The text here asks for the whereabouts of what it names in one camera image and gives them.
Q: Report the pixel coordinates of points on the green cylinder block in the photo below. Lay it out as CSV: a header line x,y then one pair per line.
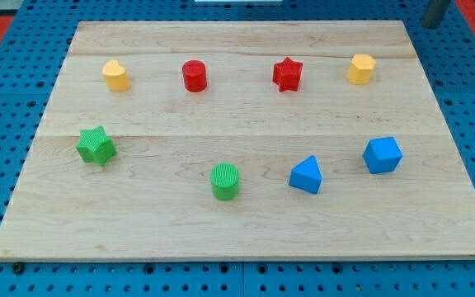
x,y
224,180

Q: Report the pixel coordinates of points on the blue triangle block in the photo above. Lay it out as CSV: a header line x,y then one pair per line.
x,y
306,175

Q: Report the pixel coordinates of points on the light wooden board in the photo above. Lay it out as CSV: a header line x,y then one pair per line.
x,y
152,202

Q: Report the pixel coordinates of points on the red cylinder block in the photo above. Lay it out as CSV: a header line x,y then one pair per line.
x,y
194,76

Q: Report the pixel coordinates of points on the red star block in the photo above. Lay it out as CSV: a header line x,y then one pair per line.
x,y
286,74

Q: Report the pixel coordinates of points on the yellow heart block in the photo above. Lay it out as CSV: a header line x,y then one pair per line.
x,y
115,76

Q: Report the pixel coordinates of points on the green star block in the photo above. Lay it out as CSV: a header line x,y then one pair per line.
x,y
96,146

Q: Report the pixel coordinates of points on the yellow hexagon block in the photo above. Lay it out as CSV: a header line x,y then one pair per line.
x,y
361,69

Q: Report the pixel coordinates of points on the blue cube block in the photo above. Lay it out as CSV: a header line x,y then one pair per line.
x,y
382,155

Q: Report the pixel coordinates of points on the grey cylindrical robot stick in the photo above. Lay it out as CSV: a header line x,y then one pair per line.
x,y
434,13

